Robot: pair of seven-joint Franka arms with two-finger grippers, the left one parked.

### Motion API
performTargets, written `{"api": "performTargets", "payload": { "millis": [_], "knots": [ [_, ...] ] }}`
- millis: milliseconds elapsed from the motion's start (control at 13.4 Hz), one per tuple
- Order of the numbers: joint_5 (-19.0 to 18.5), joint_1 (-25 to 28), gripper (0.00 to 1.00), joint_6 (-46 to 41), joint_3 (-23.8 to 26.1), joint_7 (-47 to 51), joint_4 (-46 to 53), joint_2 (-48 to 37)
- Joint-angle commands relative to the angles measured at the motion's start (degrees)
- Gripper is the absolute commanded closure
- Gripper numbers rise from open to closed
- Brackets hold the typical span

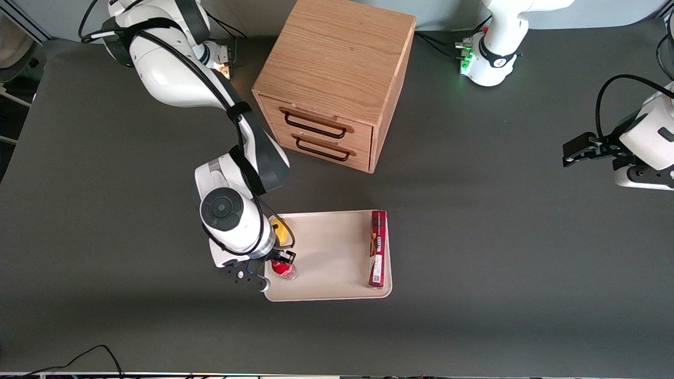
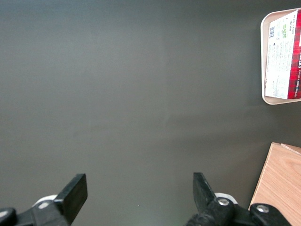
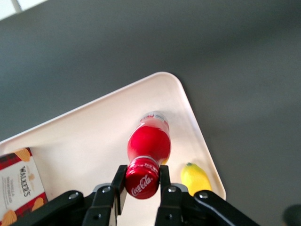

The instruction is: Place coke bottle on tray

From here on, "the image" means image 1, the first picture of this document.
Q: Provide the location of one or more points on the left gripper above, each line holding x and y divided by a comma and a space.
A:
606, 146

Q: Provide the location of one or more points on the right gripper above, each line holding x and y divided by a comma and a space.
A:
281, 256

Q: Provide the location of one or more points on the red-capped coke bottle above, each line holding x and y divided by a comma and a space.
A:
281, 268

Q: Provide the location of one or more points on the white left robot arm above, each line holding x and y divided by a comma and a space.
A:
495, 68

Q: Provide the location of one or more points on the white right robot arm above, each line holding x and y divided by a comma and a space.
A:
168, 68

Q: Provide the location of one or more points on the beige plastic tray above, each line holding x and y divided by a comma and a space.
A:
331, 252

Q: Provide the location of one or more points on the yellow fruit toy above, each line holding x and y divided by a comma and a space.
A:
283, 231

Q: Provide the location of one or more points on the red tartan shortbread box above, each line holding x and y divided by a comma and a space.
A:
378, 247

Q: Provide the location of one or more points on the wooden drawer front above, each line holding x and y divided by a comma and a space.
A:
363, 160
271, 110

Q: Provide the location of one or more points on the green lit base connector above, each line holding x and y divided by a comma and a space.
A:
466, 60

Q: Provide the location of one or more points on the wooden two-drawer cabinet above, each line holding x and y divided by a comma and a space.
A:
337, 52

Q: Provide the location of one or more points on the metal right base connector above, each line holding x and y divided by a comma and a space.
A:
224, 55

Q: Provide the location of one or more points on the beige rounded object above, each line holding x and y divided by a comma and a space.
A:
16, 47

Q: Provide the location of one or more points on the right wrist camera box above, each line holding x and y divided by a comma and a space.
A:
245, 276

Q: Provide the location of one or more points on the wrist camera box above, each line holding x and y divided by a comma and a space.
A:
647, 179
245, 276

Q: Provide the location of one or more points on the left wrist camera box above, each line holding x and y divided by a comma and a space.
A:
647, 179

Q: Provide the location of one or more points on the aluminium frame profile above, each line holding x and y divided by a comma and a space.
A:
26, 18

